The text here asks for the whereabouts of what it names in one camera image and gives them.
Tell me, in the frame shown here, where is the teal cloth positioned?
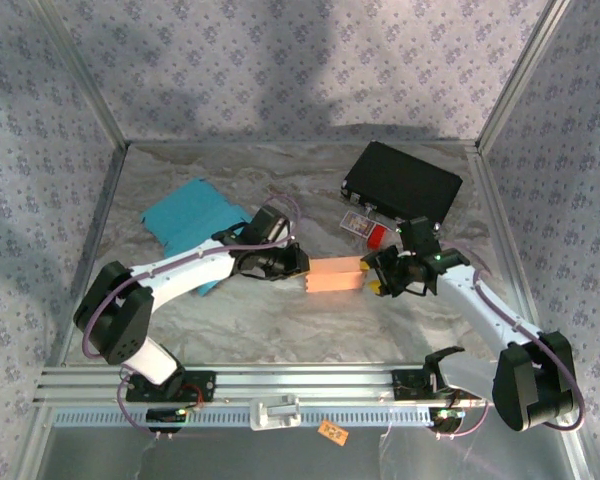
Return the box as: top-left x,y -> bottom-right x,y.
140,178 -> 254,297

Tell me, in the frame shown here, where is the playing card pack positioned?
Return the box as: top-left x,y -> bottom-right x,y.
339,210 -> 374,237

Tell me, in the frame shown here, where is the black case with metal latches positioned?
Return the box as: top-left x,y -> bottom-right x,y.
340,141 -> 464,236

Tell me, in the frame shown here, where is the black circuit board green light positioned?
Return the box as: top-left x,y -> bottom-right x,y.
146,407 -> 189,434
427,407 -> 466,434

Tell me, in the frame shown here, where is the orange tag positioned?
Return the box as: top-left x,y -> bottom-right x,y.
317,419 -> 349,446

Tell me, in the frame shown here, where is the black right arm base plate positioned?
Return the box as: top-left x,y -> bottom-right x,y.
390,368 -> 483,401

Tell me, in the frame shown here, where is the aluminium frame rail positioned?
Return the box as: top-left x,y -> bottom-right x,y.
32,363 -> 580,407

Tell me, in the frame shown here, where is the aluminium side rail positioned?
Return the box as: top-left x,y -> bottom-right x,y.
465,144 -> 551,366
42,143 -> 130,369

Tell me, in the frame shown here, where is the grey slotted cable duct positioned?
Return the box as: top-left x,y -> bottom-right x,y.
54,404 -> 436,429

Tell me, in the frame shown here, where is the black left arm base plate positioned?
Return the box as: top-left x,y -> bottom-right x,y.
125,368 -> 217,404

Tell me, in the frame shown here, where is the white plastic bracket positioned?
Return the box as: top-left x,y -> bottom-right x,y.
249,394 -> 301,431

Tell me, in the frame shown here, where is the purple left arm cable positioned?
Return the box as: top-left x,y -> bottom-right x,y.
81,193 -> 302,442

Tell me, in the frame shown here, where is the aluminium frame post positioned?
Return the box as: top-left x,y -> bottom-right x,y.
474,0 -> 572,151

